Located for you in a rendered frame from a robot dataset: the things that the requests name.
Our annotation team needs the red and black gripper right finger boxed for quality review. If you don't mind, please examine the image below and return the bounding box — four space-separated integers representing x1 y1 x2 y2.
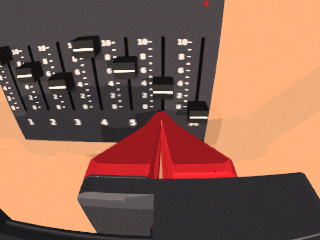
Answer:
161 112 238 179

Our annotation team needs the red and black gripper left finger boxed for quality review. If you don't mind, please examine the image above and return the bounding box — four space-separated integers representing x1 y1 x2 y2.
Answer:
84 112 161 179

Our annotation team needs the black lighting desk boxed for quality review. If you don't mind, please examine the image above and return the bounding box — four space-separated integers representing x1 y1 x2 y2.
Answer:
0 0 225 143

